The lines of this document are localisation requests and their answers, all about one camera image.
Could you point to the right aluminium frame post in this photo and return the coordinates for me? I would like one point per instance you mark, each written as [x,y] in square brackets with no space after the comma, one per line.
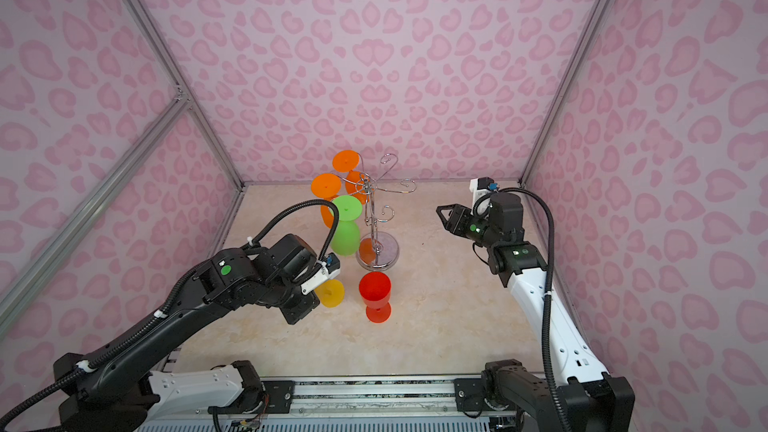
[586,39]

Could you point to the green plastic wine glass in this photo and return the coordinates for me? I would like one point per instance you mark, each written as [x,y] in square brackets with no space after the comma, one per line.
[347,236]

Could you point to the chrome wine glass rack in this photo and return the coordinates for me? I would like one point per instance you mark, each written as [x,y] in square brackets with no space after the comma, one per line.
[378,250]

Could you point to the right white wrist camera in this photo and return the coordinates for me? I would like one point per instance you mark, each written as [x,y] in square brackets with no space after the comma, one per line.
[480,189]

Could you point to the yellow plastic wine glass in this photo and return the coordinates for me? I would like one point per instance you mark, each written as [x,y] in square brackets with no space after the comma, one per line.
[330,293]

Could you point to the aluminium frame post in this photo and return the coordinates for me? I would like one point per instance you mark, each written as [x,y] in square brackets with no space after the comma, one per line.
[169,63]
[586,39]

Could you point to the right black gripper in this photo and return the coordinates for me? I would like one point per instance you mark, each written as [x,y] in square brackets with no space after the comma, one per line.
[460,217]

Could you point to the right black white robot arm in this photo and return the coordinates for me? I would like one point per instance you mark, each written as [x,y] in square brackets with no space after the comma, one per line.
[540,312]

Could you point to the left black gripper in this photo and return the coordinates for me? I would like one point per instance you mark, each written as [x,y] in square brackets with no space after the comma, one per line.
[304,310]

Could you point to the left aluminium frame post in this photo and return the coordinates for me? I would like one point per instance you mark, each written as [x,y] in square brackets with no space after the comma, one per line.
[169,63]

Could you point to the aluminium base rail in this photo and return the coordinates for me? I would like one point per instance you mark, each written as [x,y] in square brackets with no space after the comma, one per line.
[354,403]

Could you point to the red plastic wine glass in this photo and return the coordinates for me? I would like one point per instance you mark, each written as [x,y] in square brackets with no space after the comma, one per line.
[375,290]

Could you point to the diagonal aluminium frame bar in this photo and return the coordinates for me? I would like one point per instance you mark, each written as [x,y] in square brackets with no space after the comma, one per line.
[38,272]

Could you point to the rear orange plastic wine glass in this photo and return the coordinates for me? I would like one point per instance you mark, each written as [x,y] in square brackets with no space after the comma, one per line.
[348,164]

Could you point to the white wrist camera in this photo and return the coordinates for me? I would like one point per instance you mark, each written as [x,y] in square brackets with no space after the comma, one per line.
[320,272]
[480,189]

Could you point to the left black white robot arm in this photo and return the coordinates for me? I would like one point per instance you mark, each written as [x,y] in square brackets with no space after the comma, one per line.
[117,387]

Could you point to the front orange plastic wine glass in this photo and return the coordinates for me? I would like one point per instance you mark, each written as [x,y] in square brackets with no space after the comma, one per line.
[327,187]

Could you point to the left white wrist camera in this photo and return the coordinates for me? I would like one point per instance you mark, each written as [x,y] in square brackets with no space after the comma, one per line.
[320,272]

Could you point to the orange plastic wine glass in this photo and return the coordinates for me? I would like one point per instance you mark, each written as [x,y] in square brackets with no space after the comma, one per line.
[327,187]
[348,164]

